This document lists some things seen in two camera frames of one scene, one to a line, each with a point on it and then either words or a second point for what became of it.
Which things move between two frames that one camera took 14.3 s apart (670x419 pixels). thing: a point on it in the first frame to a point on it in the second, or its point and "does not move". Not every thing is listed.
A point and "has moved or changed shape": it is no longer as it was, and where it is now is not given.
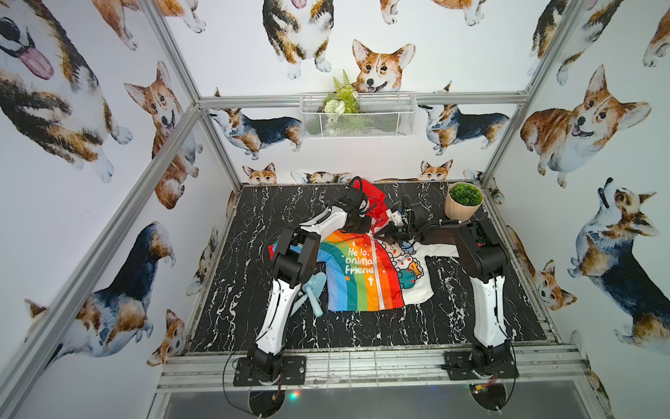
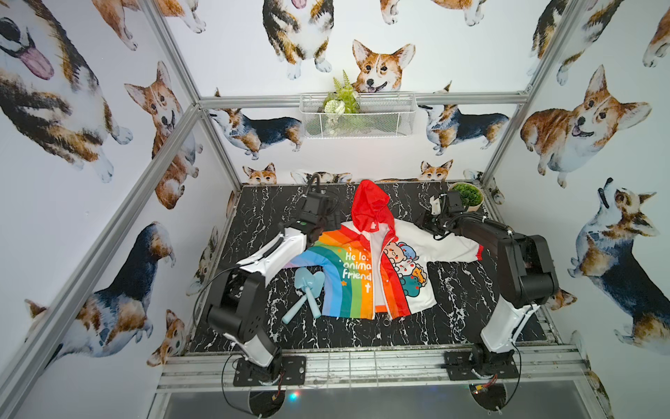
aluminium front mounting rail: x=540 y=368 does not move
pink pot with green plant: x=462 y=201 does not move
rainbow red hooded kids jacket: x=367 y=271 has moved or changed shape
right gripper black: x=388 y=236 to x=425 y=224
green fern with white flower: x=345 y=99 does not move
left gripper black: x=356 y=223 to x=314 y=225
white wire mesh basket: x=381 y=115 does not move
